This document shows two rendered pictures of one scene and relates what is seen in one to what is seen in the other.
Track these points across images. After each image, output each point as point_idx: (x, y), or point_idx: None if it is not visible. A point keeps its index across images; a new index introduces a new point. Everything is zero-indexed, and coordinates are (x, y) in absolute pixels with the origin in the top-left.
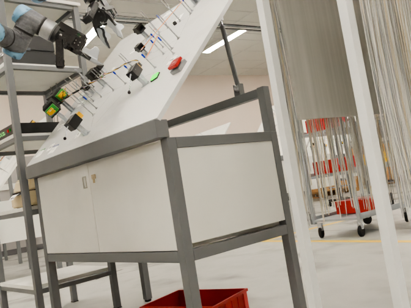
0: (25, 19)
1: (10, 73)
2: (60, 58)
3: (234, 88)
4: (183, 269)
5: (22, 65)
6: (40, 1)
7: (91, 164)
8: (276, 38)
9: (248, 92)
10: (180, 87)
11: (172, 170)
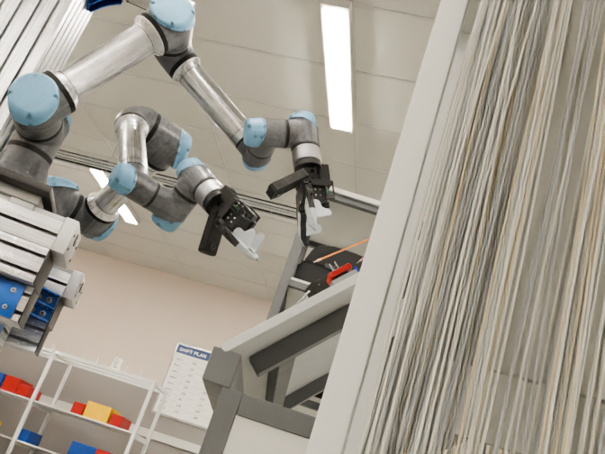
0: (185, 176)
1: (281, 289)
2: (206, 238)
3: None
4: None
5: (304, 285)
6: (251, 167)
7: None
8: (446, 231)
9: None
10: (302, 310)
11: (201, 450)
